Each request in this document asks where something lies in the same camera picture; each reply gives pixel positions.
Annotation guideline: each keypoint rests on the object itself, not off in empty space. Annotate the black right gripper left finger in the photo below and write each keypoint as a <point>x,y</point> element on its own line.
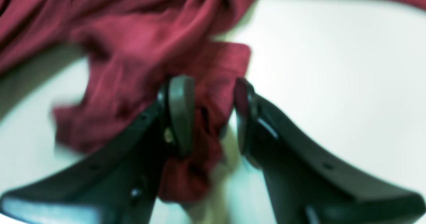
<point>119,183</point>

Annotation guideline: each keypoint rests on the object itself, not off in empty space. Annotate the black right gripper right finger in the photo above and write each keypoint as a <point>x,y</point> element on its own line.
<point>308,185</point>

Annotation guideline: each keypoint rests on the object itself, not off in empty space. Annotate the dark red t-shirt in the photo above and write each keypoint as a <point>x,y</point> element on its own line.
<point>133,45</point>

